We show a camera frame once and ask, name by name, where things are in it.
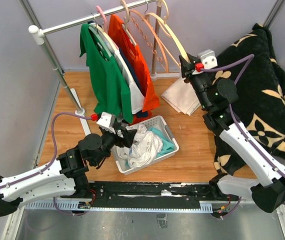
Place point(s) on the cream hanger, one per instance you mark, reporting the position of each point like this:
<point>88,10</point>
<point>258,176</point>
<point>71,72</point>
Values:
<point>162,21</point>

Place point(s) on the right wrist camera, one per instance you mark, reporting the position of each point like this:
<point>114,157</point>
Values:
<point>208,61</point>

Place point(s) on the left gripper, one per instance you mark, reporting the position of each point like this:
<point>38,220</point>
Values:
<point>128,137</point>

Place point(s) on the green hanger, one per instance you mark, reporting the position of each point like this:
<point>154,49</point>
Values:
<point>100,38</point>

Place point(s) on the beige hanger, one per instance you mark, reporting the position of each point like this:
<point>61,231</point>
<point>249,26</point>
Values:
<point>126,21</point>

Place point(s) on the white and pink shirt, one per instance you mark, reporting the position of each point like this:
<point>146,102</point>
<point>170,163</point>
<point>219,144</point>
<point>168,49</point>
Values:
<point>144,150</point>

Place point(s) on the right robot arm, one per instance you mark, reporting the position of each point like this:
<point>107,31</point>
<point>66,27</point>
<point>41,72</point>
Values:
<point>267,191</point>

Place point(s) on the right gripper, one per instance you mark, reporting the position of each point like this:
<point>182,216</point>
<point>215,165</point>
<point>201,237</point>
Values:
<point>185,66</point>

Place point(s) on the green t shirt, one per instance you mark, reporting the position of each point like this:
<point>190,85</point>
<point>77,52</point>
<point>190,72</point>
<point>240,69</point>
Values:
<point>108,84</point>

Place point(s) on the metal clothes rack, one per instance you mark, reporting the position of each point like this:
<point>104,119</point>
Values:
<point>65,48</point>

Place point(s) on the orange t shirt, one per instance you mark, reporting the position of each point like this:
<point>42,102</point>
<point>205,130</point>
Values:
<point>135,57</point>

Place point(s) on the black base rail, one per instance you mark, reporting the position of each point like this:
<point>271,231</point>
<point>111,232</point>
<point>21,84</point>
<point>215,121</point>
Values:
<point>150,195</point>

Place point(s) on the white and navy shirt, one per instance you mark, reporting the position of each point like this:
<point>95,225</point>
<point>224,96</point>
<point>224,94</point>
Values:
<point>136,97</point>

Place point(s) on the pink hanger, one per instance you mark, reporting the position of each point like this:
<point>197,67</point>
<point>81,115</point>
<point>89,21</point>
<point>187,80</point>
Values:
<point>105,28</point>

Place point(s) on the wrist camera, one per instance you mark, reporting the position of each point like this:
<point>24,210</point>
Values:
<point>105,121</point>
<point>208,61</point>

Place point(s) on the aluminium frame post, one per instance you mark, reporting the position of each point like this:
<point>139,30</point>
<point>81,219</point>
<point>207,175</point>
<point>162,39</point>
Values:
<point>276,8</point>

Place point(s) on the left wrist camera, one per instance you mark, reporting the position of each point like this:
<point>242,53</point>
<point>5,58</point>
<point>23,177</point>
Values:
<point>105,121</point>

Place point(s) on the teal t shirt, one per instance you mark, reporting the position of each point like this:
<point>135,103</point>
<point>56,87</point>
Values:
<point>168,146</point>

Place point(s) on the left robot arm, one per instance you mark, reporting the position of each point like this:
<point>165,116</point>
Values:
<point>65,176</point>

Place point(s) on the white plastic basket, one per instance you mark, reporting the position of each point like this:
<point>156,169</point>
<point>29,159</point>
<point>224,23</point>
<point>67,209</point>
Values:
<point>159,123</point>

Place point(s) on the black floral blanket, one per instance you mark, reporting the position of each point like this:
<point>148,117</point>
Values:
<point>261,89</point>

